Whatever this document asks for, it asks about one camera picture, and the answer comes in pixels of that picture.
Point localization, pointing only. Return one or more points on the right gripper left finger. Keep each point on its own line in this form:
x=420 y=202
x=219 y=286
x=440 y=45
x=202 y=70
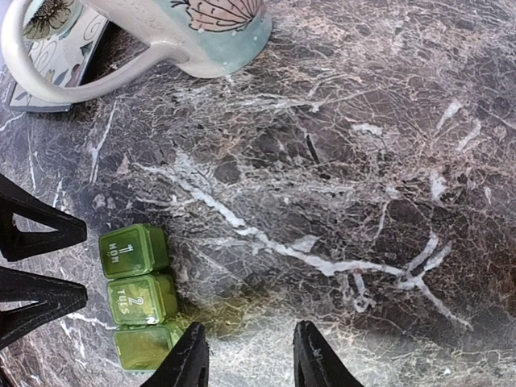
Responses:
x=187 y=365

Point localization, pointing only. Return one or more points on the left light green bowl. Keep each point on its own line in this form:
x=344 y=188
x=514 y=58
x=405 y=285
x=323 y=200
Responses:
x=46 y=18

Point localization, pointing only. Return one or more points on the floral square plate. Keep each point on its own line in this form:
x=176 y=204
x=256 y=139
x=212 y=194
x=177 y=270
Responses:
x=62 y=59

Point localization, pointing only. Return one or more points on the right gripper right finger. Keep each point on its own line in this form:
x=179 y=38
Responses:
x=315 y=362

